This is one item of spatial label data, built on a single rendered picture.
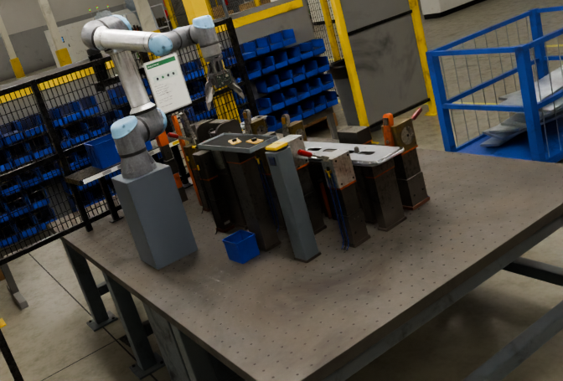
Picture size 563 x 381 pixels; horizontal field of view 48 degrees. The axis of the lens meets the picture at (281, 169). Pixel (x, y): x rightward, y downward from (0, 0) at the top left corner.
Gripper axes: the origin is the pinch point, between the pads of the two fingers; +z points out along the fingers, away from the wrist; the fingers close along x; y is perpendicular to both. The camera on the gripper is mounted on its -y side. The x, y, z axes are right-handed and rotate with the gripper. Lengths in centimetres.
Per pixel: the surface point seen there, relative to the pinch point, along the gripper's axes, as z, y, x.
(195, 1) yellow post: -40, -138, 37
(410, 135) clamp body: 30, 29, 61
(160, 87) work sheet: 0, -123, -2
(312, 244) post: 54, 35, 7
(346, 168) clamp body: 30, 39, 26
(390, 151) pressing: 30, 40, 45
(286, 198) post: 33.5, 34.3, 2.4
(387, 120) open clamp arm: 21, 29, 53
